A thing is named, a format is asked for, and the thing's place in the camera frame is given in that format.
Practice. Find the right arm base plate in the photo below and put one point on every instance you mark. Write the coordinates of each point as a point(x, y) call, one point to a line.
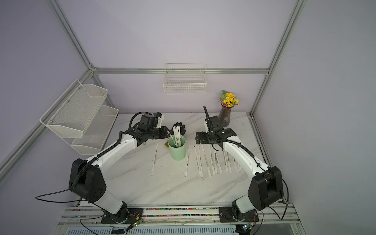
point(230, 214)

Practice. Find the white wire wall basket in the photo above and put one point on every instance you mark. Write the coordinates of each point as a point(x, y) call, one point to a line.
point(184, 79)

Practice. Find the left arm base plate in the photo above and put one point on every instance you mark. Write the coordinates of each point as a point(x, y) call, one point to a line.
point(126, 216)

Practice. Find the aluminium front rail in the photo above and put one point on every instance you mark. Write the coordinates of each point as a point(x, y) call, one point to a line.
point(179, 215)

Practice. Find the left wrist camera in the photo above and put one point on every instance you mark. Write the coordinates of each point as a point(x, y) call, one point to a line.
point(160, 117)

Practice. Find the black yellow work glove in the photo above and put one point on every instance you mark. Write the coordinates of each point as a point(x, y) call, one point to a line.
point(178, 126)

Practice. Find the white two-tier mesh shelf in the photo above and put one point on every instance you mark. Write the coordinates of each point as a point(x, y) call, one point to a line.
point(81, 118)

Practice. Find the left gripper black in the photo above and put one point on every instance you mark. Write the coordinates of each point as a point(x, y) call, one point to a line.
point(163, 129)

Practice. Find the yellow flower bouquet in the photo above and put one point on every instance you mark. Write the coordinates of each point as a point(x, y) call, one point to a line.
point(228, 100)

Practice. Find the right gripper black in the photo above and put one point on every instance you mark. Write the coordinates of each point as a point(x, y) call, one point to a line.
point(198, 137)

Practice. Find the purple glass vase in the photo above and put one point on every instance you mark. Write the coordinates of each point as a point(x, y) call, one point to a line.
point(225, 115)

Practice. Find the bundle of wrapped straws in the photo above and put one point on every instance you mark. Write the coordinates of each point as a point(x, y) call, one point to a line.
point(176, 138)

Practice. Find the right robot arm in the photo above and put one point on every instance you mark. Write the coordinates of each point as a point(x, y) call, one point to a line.
point(267, 184)

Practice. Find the green storage cup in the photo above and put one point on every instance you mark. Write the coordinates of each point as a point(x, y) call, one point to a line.
point(177, 152)

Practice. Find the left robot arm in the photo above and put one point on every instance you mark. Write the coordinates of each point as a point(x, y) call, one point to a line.
point(87, 176)

